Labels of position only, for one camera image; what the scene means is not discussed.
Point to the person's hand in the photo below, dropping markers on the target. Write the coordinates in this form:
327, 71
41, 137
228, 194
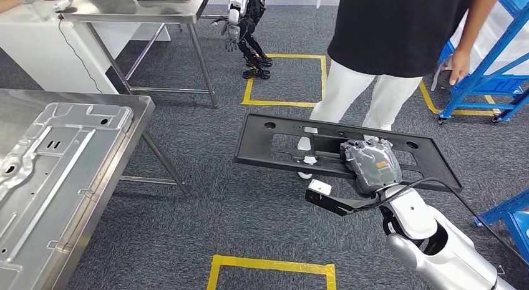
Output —
459, 67

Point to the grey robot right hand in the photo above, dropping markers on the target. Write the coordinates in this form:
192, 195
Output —
374, 168

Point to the black handheld device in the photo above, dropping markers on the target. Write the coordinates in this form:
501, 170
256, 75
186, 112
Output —
444, 79

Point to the black plastic panel part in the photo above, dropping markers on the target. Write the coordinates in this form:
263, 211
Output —
256, 147

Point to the person's forearm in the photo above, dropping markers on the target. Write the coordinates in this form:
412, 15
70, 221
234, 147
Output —
475, 19

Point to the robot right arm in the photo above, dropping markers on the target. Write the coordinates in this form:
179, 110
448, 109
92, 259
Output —
450, 259

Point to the stainless steel workbench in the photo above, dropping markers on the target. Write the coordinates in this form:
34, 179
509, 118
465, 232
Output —
136, 114

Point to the white plastic crate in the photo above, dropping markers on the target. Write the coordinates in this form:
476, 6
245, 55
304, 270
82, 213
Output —
502, 32

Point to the person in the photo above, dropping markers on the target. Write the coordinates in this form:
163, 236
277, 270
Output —
8, 3
392, 32

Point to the yellow floor tape square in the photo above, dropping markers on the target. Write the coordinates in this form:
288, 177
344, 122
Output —
281, 103

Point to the black and white humanoid robot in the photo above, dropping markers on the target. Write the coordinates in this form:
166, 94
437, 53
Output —
248, 32

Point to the stainless steel table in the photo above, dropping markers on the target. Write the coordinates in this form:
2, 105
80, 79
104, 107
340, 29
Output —
124, 7

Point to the stamped sheet metal panel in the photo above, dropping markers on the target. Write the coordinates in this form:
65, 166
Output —
62, 176

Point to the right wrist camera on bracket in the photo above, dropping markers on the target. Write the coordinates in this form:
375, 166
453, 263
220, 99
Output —
330, 201

